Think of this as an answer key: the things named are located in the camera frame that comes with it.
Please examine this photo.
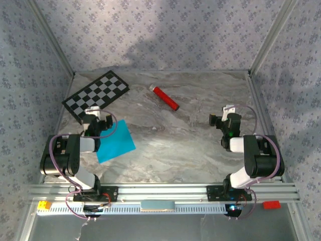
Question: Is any blue square paper sheet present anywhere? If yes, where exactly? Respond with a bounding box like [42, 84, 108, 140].
[96, 119, 136, 164]

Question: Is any grey metal shelf sheet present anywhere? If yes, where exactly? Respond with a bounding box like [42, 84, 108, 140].
[19, 203, 310, 241]

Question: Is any black and white checkerboard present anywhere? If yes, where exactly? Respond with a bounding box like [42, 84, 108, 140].
[61, 70, 130, 126]

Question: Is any red tube with clear cap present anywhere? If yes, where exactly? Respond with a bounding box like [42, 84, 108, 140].
[149, 83, 180, 112]

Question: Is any black circuit board with light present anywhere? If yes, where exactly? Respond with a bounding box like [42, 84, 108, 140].
[224, 203, 243, 218]

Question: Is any red toy brick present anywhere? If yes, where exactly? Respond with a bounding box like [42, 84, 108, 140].
[262, 200, 281, 209]

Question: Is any grey rectangular block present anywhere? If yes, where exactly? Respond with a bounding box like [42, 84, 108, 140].
[140, 200, 176, 212]

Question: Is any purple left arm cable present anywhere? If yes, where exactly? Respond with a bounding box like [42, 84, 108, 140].
[49, 110, 118, 222]

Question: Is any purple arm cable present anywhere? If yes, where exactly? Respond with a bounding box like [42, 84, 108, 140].
[229, 105, 281, 222]
[49, 110, 118, 222]

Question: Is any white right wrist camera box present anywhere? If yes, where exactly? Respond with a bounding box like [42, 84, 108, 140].
[222, 104, 236, 121]

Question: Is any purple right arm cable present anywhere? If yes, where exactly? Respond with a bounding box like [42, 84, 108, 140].
[229, 105, 281, 222]

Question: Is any aluminium table side rail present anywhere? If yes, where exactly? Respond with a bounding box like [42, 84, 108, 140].
[39, 74, 76, 184]
[247, 71, 289, 184]

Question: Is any aluminium table rear rail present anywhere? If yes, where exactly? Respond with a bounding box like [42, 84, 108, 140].
[74, 70, 250, 75]

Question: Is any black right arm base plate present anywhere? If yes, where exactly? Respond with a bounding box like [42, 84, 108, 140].
[206, 185, 253, 202]

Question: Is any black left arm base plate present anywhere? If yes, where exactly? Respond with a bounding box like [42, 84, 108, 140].
[72, 185, 119, 203]

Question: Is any aluminium mounting rail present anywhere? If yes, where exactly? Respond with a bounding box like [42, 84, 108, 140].
[27, 183, 301, 203]

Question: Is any white slotted cable duct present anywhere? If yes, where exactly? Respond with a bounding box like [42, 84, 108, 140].
[36, 202, 228, 215]

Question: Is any aluminium frame post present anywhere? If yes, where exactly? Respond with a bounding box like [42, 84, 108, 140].
[248, 0, 300, 77]
[26, 0, 76, 77]

